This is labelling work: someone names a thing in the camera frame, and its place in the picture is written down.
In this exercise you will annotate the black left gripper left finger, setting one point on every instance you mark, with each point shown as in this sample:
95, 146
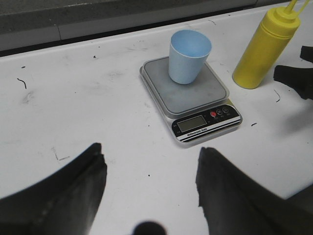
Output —
64, 203

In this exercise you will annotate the light blue plastic cup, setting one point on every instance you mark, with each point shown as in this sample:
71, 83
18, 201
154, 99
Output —
188, 53

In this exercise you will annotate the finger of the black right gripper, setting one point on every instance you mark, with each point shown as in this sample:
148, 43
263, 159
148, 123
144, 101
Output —
299, 79
306, 53

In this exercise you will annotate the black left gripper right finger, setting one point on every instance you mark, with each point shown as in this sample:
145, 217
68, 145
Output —
234, 204

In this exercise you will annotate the grey stone counter ledge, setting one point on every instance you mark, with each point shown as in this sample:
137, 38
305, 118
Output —
25, 23

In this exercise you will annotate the silver digital kitchen scale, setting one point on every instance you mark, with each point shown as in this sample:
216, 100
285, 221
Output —
196, 112

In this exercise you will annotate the yellow squeeze bottle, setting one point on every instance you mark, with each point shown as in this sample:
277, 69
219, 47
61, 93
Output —
273, 34

